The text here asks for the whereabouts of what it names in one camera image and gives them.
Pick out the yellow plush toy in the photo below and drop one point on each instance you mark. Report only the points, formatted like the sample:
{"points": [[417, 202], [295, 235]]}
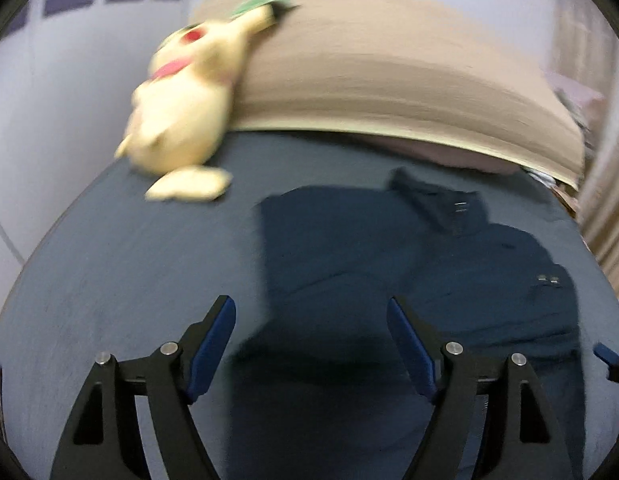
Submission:
{"points": [[184, 110]]}

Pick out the green plush item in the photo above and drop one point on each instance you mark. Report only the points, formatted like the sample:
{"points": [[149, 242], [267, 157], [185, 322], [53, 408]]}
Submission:
{"points": [[254, 2]]}

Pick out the dark blue jacket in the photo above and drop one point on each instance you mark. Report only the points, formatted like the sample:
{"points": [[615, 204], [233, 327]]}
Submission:
{"points": [[339, 240]]}

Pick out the beige blanket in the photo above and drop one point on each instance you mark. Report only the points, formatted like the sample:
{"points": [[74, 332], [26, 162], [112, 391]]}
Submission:
{"points": [[389, 70]]}

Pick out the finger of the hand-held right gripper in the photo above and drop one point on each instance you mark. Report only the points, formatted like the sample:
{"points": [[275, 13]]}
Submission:
{"points": [[607, 355]]}

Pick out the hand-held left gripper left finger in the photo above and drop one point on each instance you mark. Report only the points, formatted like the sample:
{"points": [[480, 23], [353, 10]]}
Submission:
{"points": [[214, 350]]}

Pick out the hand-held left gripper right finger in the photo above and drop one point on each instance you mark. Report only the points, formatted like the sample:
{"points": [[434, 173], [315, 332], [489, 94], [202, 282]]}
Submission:
{"points": [[414, 355]]}

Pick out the blue bed sheet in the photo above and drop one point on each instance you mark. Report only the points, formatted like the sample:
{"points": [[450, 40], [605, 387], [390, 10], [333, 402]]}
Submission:
{"points": [[114, 260]]}

